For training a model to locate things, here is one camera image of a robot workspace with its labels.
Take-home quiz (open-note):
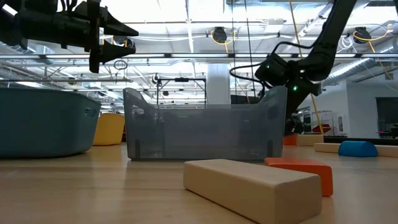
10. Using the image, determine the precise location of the black background rig frame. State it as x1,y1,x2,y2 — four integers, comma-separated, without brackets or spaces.
155,77,208,106

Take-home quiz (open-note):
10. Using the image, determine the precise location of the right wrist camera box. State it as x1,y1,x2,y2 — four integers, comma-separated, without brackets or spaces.
254,52,292,88

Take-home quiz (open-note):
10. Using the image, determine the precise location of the blue half-round block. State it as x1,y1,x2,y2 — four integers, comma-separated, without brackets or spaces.
338,140,379,158

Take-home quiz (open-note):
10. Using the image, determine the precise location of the short wooden block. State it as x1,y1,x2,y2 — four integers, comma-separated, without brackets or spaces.
297,133,325,147

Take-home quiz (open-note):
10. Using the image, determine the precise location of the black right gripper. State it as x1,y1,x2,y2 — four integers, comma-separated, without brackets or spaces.
284,75,323,136

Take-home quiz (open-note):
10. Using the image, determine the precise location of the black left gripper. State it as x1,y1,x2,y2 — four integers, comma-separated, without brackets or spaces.
52,0,140,74

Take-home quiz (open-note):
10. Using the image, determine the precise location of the long wooden plank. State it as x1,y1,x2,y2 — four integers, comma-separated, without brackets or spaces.
313,142,398,159

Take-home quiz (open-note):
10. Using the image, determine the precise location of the white pillar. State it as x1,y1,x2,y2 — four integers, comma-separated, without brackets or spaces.
206,63,231,105

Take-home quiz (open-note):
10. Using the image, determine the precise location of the orange cube block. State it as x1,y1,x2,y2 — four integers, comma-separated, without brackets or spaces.
282,133,299,146

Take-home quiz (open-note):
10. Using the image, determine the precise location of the grey translucent plastic bin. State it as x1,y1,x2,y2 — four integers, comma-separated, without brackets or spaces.
123,86,289,162

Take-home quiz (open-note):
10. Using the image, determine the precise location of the wooden rectangular block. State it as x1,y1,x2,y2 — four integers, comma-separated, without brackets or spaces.
182,158,323,224

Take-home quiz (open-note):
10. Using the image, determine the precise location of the silver air duct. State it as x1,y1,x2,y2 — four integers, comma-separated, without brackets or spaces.
323,37,398,85

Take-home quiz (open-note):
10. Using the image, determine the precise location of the yellow cable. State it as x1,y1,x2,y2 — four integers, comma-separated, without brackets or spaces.
288,0,325,135

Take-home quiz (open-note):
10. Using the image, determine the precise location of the yellow plastic bin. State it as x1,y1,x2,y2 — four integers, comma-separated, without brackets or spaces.
92,112,126,146

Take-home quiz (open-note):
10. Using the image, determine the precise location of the orange rectangular block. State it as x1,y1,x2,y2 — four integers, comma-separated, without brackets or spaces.
264,157,334,197

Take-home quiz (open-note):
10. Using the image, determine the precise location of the teal plastic bin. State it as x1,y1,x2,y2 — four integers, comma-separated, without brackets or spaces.
0,86,103,159

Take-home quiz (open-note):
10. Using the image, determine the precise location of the black cable reel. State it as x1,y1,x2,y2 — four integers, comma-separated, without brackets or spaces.
211,26,229,44
353,26,373,43

